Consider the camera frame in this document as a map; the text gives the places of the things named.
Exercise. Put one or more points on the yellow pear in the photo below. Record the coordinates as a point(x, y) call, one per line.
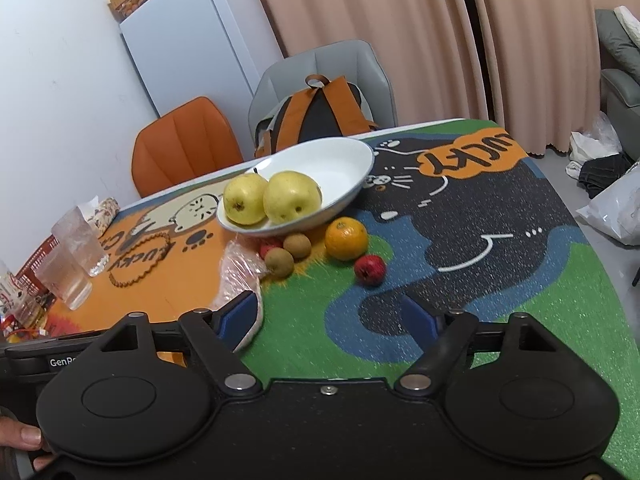
point(242, 200)
point(292, 197)

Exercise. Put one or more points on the pink curtain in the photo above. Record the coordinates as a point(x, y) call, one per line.
point(540, 50)
point(375, 20)

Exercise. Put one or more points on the printed cat table mat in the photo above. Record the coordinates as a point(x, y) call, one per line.
point(475, 240)

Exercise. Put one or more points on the small red apple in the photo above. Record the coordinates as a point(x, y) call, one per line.
point(269, 247)
point(370, 270)

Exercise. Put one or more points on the grey chair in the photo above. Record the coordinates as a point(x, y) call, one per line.
point(325, 62)

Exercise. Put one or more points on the white bowl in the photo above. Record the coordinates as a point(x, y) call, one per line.
point(330, 170)

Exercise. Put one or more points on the plastic persimmon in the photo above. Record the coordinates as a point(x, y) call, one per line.
point(240, 272)

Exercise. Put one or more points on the colourful snack packet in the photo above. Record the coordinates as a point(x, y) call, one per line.
point(12, 295)

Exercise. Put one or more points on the white refrigerator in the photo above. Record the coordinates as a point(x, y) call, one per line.
point(200, 45)

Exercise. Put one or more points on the grey sofa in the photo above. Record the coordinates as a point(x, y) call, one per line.
point(622, 95)

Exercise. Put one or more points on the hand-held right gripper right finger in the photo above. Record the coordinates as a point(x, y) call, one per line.
point(421, 318)

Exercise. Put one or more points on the grey pillow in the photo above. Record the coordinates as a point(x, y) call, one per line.
point(612, 35)

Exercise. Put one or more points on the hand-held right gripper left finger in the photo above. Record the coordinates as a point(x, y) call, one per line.
point(241, 316)

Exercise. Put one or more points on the orange and black backpack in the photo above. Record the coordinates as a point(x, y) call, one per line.
point(310, 115)

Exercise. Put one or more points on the orange chair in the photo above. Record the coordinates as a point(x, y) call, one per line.
point(185, 145)

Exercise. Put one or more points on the orange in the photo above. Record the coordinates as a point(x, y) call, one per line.
point(346, 239)

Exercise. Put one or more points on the white pillow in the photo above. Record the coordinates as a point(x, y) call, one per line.
point(630, 22)

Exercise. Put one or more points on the red plastic basket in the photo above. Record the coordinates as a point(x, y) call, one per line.
point(37, 262)

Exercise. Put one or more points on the large white plastic bag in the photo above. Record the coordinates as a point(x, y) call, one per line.
point(617, 215)

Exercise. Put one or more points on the person's left hand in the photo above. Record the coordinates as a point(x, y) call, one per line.
point(20, 432)

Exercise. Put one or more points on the clear glass cup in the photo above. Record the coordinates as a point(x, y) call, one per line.
point(80, 242)
point(65, 280)

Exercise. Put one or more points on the floral tissue pouch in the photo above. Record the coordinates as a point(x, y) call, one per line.
point(102, 215)

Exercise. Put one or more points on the black cloth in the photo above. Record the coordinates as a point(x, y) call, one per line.
point(605, 172)

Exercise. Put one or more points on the brown kiwi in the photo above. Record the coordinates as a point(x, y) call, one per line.
point(278, 263)
point(298, 246)

